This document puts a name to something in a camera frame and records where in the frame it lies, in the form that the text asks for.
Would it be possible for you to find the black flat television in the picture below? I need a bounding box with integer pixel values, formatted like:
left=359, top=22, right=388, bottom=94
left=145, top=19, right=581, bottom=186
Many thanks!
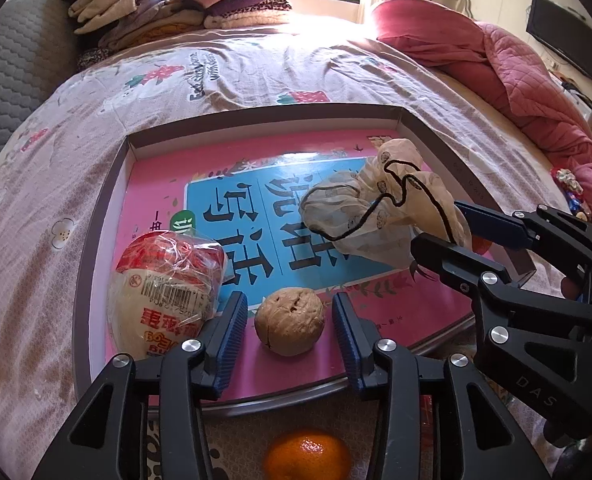
left=526, top=0, right=592, bottom=83

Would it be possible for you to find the brown walnut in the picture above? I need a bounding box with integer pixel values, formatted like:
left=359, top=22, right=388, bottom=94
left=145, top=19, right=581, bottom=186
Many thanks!
left=254, top=287, right=325, bottom=357

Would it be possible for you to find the pink quilted blanket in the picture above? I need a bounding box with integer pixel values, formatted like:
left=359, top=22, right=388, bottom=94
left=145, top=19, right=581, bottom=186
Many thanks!
left=371, top=0, right=592, bottom=233

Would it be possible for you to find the person's right hand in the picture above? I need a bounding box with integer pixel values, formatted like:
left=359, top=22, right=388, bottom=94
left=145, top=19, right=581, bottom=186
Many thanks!
left=562, top=276, right=584, bottom=302

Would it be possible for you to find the pile of folded clothes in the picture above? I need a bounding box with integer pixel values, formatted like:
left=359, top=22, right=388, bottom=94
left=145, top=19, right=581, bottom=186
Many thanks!
left=58, top=0, right=294, bottom=73

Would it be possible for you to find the white drawstring pouch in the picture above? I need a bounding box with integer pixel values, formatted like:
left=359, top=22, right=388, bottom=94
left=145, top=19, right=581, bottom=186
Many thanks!
left=299, top=137, right=474, bottom=267

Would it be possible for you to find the white cabinet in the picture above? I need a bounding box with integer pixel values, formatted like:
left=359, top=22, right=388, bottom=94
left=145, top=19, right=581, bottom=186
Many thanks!
left=546, top=57, right=592, bottom=116

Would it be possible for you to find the grey quilted headboard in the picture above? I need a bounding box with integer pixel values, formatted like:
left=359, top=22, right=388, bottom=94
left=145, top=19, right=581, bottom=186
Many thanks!
left=0, top=0, right=84, bottom=181

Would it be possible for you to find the beige bed sheet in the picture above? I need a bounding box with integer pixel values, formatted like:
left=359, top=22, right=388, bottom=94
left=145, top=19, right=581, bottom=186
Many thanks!
left=426, top=60, right=571, bottom=181

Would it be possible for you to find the blue snack packet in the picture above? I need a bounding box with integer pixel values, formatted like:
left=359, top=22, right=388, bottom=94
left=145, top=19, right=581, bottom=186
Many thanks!
left=566, top=190, right=589, bottom=221

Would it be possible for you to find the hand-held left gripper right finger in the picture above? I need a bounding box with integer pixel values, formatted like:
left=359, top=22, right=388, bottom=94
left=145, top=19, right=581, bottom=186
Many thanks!
left=332, top=291, right=551, bottom=480

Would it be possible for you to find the pink blue workbook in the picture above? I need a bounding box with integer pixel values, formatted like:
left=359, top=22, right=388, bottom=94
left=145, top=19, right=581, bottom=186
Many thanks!
left=103, top=127, right=481, bottom=391

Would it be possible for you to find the red white snack packet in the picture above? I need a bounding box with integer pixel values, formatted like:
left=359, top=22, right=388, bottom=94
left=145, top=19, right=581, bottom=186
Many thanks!
left=550, top=167, right=584, bottom=193

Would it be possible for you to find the orange mandarin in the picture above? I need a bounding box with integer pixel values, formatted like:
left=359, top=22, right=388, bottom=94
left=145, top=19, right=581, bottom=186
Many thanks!
left=262, top=427, right=353, bottom=480

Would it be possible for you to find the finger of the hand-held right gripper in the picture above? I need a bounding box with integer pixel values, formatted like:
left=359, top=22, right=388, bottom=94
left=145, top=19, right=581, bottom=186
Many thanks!
left=453, top=200, right=592, bottom=268
left=410, top=232, right=592, bottom=321

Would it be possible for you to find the grey cardboard box tray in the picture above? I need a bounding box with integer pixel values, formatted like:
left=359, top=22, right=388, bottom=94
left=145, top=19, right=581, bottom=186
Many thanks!
left=71, top=104, right=536, bottom=418

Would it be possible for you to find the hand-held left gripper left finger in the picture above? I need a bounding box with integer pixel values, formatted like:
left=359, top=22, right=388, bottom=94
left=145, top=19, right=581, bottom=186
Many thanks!
left=31, top=290, right=249, bottom=480

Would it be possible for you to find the red toy egg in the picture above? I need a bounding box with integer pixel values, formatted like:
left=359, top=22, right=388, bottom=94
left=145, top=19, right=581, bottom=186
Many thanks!
left=108, top=230, right=227, bottom=361

